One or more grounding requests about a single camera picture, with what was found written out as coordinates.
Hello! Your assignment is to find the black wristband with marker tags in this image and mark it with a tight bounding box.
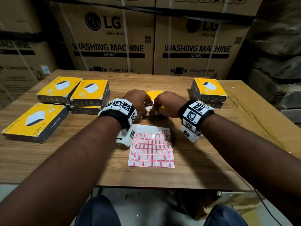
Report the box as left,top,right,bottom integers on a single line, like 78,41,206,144
98,98,138,130
178,99,215,133

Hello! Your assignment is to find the person's left forearm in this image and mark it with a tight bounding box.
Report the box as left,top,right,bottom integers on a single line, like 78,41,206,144
0,116,122,226

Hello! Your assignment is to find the person's left leg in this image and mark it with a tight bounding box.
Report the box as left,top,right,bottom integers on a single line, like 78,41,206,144
75,195,123,226

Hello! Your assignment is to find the sheet of red-bordered labels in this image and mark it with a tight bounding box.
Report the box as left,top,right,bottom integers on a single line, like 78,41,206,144
128,124,175,168

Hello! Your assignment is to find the plastic wrapped cardboard stack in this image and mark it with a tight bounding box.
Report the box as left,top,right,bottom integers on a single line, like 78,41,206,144
228,0,301,125

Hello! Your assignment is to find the person's left hand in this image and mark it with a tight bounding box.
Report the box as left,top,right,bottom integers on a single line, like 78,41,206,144
123,89,154,117

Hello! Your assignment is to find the person's right leg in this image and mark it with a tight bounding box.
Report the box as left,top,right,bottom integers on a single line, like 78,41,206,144
203,204,249,226

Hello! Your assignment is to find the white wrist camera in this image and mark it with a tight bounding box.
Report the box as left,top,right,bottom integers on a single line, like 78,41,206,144
180,126,203,143
115,124,137,148

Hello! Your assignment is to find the black stretch wrap band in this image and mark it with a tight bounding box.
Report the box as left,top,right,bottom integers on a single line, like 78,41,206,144
0,30,47,43
47,0,256,27

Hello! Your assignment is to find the stack of large printed cartons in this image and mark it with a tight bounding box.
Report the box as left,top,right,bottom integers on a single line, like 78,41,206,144
0,0,264,110

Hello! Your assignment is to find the person's right forearm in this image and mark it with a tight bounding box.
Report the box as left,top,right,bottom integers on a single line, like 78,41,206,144
200,114,301,226

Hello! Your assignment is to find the person's right hand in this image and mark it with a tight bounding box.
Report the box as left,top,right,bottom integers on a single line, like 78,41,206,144
152,90,188,118

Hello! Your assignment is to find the black camera cable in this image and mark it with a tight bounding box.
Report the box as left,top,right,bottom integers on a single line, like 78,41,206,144
253,187,278,226

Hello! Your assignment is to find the person's leg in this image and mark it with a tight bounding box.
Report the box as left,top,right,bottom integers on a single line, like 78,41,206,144
75,195,123,226
203,204,249,226

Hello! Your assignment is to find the group of yellow boxes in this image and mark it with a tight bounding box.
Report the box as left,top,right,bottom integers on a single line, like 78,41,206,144
1,76,111,144

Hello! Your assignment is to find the flat brown cardboard sheet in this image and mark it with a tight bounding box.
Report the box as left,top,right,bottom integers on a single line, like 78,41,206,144
217,79,301,159

